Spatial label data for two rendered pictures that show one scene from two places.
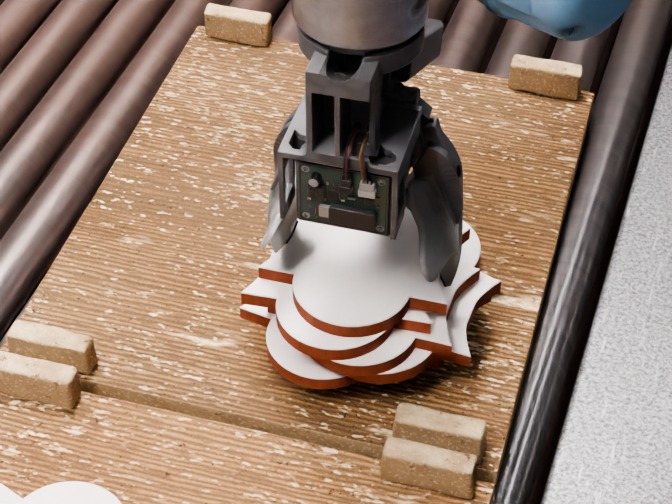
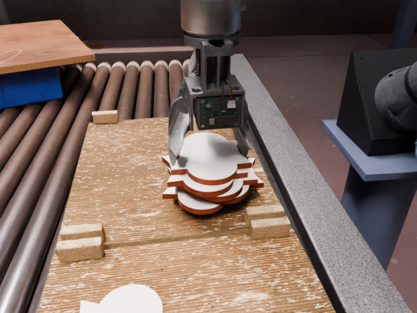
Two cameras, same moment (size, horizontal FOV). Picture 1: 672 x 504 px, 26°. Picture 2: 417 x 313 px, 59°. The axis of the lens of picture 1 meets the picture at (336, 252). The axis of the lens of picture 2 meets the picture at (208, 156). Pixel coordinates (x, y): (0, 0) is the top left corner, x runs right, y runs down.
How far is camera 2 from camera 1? 0.47 m
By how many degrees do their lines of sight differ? 23
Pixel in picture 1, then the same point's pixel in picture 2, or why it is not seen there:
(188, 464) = (169, 262)
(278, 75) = (127, 128)
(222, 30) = (100, 120)
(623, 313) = (286, 167)
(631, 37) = not seen: hidden behind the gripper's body
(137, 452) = (143, 265)
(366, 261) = (212, 157)
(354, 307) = (219, 172)
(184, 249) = (121, 186)
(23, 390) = (76, 256)
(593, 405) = (298, 195)
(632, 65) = not seen: hidden behind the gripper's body
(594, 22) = not seen: outside the picture
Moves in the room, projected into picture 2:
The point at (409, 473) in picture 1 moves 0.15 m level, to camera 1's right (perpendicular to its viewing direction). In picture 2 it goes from (264, 232) to (345, 204)
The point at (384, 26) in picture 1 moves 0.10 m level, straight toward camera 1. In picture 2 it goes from (233, 20) to (278, 40)
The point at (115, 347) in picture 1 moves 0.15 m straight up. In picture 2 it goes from (110, 228) to (94, 141)
